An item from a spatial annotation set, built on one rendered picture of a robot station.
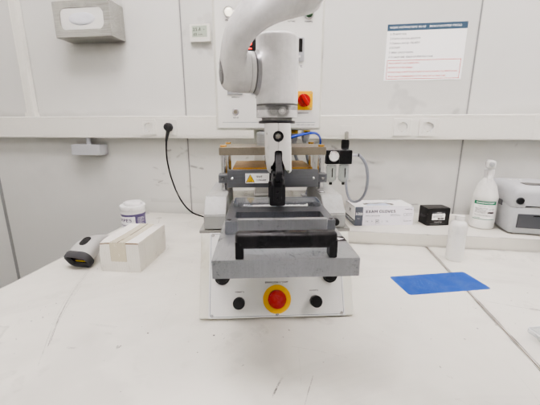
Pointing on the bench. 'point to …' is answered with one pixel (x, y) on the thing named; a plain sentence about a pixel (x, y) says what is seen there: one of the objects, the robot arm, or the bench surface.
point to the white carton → (379, 212)
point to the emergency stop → (276, 299)
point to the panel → (256, 308)
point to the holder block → (274, 214)
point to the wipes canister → (132, 212)
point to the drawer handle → (286, 240)
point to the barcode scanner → (84, 251)
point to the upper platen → (266, 165)
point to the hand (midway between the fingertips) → (276, 194)
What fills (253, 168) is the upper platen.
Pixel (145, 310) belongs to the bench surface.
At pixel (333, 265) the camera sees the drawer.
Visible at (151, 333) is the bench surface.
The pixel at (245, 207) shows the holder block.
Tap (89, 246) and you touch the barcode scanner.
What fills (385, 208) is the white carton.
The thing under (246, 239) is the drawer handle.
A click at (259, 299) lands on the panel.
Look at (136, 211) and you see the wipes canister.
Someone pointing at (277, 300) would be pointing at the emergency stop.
